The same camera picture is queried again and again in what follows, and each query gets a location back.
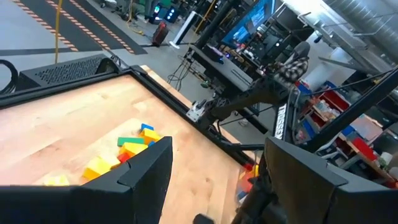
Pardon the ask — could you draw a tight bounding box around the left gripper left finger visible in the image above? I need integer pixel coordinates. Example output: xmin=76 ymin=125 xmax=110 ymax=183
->
xmin=0 ymin=136 xmax=174 ymax=224

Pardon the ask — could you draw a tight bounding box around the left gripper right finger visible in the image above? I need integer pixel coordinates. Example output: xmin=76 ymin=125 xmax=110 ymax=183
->
xmin=263 ymin=136 xmax=398 ymax=224

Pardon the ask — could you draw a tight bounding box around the yellow small block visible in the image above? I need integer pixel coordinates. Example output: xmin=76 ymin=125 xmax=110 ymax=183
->
xmin=101 ymin=154 xmax=121 ymax=169

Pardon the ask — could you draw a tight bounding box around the yellow two-stud large block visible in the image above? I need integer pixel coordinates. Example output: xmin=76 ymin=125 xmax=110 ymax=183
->
xmin=119 ymin=142 xmax=149 ymax=158

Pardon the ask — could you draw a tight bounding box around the yellow one-stud block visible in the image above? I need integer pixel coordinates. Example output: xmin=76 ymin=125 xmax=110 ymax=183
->
xmin=82 ymin=157 xmax=113 ymax=181
xmin=139 ymin=128 xmax=162 ymax=144

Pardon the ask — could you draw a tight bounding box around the green flat block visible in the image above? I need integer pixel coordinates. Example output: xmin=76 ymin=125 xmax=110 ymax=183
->
xmin=117 ymin=136 xmax=146 ymax=147

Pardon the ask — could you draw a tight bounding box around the clear plastic bin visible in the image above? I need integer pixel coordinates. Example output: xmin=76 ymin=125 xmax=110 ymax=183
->
xmin=235 ymin=161 xmax=261 ymax=205

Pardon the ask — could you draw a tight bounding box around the red storage bin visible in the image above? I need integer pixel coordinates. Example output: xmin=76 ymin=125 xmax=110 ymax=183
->
xmin=320 ymin=90 xmax=351 ymax=113
xmin=351 ymin=136 xmax=379 ymax=161

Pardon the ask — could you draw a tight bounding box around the black diagonal beam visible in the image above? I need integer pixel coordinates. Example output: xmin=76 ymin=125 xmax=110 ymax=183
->
xmin=300 ymin=67 xmax=398 ymax=153

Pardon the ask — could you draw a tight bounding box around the person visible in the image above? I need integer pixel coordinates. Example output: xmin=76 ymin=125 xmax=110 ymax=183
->
xmin=273 ymin=40 xmax=312 ymax=85

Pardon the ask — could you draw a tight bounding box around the black perforated computer case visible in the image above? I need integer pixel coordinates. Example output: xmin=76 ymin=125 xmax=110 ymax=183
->
xmin=18 ymin=53 xmax=121 ymax=91

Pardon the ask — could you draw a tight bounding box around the black desk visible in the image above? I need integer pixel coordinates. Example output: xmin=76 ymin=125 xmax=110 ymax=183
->
xmin=188 ymin=43 xmax=254 ymax=94

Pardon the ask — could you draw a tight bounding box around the red black case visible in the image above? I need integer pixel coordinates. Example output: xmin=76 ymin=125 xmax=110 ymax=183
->
xmin=151 ymin=21 xmax=170 ymax=47

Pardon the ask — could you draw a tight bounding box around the white leaning panel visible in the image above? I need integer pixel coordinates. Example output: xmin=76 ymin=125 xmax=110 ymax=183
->
xmin=169 ymin=11 xmax=200 ymax=50

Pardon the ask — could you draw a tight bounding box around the blue computer monitor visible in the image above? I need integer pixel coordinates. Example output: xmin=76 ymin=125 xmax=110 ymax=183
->
xmin=221 ymin=0 xmax=276 ymax=47

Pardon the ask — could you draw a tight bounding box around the silver mounting bracket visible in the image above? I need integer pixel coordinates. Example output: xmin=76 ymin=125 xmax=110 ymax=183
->
xmin=185 ymin=100 xmax=208 ymax=123

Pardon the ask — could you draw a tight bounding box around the silver ventilation duct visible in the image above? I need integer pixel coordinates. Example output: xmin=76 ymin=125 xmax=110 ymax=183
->
xmin=323 ymin=0 xmax=398 ymax=63

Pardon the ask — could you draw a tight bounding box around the black coiled cable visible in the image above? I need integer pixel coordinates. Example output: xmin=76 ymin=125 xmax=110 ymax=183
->
xmin=0 ymin=58 xmax=19 ymax=94

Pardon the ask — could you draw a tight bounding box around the yellow floor cable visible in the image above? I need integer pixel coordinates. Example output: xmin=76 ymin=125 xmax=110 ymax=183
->
xmin=54 ymin=0 xmax=63 ymax=65

